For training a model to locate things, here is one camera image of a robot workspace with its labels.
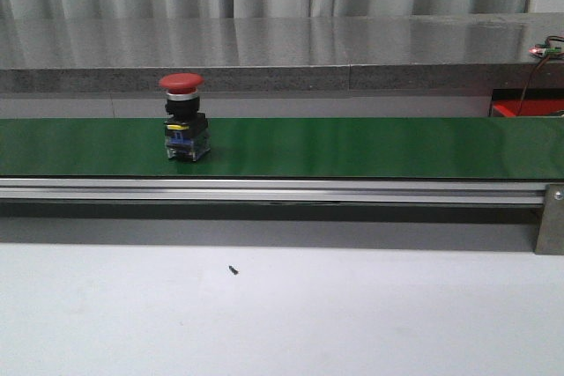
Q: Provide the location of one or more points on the metal conveyor support bracket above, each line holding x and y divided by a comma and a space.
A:
550, 239

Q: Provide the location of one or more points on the red plastic tray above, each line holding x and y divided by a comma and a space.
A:
529, 108

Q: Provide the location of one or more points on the small green circuit board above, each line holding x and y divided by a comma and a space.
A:
543, 51

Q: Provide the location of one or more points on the grey stone counter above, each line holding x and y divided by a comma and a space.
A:
469, 52

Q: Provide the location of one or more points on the red mushroom push button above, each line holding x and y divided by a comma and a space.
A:
186, 128

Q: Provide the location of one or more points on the green conveyor belt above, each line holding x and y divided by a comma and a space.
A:
523, 149

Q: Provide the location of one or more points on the small black screw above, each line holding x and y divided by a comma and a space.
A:
233, 270

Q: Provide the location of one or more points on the aluminium conveyor frame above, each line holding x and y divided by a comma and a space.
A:
264, 190

